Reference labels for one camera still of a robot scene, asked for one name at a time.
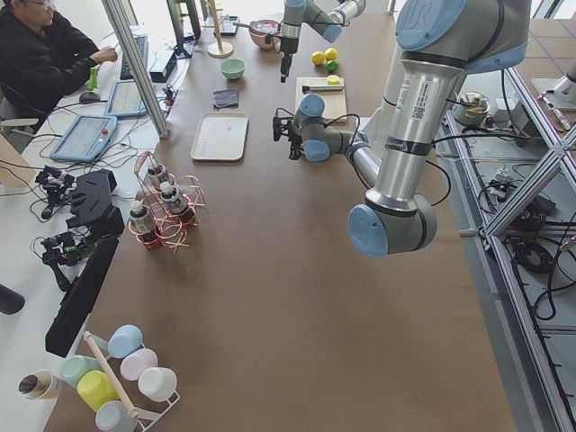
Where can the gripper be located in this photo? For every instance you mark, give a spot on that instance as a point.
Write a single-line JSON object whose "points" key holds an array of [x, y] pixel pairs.
{"points": [[293, 133], [287, 46]]}

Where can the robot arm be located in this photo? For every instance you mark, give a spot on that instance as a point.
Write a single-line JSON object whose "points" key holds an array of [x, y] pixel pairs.
{"points": [[438, 45], [328, 25]]}

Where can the cream rabbit tray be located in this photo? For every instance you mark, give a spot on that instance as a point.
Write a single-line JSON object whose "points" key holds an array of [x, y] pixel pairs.
{"points": [[220, 136]]}

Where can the yellow lemon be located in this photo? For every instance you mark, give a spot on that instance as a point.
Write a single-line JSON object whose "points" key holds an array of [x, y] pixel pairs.
{"points": [[330, 54], [317, 58]]}

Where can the pink ice bowl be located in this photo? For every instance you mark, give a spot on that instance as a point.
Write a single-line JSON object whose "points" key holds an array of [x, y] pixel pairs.
{"points": [[262, 33]]}

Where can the green lime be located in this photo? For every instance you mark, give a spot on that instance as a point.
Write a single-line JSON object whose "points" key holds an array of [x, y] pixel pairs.
{"points": [[332, 66]]}

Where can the half lemon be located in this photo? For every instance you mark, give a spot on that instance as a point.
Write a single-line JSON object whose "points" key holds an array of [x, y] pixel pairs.
{"points": [[333, 80]]}

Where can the mint green bowl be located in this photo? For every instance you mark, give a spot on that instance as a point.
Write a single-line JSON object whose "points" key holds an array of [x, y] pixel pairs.
{"points": [[233, 68]]}

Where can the wooden cutting board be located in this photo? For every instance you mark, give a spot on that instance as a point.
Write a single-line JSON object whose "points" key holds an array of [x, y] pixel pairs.
{"points": [[335, 101]]}

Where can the wooden mug tree stand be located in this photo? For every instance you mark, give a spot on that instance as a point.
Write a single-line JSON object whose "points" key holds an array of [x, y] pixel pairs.
{"points": [[220, 49]]}

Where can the grey folded cloth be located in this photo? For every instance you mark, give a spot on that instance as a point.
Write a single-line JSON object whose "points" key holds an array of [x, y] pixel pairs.
{"points": [[225, 98]]}

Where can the tea bottle right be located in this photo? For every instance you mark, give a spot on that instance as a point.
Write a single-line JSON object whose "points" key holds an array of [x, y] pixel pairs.
{"points": [[175, 204]]}

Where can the tea bottle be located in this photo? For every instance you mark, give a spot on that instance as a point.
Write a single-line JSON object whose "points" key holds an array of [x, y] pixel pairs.
{"points": [[143, 224], [175, 204], [157, 175]]}

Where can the tea bottle back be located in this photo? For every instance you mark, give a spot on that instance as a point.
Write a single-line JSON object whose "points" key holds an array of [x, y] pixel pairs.
{"points": [[157, 175]]}

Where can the blue teach pendant far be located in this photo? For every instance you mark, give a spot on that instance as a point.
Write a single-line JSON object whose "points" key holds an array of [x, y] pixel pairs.
{"points": [[124, 101]]}

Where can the blue teach pendant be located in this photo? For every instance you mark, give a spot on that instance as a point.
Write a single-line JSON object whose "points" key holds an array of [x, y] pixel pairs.
{"points": [[85, 139], [124, 101]]}

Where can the tea bottle front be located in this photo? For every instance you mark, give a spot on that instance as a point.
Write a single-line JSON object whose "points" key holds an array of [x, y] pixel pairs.
{"points": [[143, 224]]}

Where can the blue teach pendant near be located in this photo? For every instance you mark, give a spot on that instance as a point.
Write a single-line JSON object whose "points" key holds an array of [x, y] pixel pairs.
{"points": [[85, 139]]}

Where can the seated person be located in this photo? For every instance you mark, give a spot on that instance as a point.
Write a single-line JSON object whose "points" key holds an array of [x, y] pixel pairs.
{"points": [[43, 57]]}

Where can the light blue cup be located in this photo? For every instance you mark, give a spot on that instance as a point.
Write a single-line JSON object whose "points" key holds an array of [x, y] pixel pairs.
{"points": [[125, 340]]}

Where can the pink cup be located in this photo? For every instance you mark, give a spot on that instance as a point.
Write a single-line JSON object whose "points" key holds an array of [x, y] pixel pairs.
{"points": [[136, 363]]}

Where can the white cup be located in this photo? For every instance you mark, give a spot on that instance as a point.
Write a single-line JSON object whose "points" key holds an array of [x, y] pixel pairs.
{"points": [[158, 383]]}

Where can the pale green cup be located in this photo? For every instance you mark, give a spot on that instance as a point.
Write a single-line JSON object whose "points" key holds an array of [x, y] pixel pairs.
{"points": [[76, 367]]}

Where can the yellow-green cup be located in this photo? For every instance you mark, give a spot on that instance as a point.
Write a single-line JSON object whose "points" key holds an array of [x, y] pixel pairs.
{"points": [[95, 389]]}

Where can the grey blue cup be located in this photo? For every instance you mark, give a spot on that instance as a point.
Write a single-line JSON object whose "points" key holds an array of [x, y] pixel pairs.
{"points": [[113, 417]]}

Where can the paper coffee cup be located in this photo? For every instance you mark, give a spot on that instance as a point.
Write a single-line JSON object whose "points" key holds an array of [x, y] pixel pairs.
{"points": [[41, 385]]}

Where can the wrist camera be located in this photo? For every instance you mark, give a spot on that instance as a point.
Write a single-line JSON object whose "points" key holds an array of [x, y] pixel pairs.
{"points": [[282, 124]]}

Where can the copper wire bottle rack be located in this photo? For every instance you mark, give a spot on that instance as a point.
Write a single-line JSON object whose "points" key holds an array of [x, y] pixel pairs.
{"points": [[171, 231]]}

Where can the aluminium frame post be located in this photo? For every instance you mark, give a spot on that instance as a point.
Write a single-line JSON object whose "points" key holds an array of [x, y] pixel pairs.
{"points": [[118, 19]]}

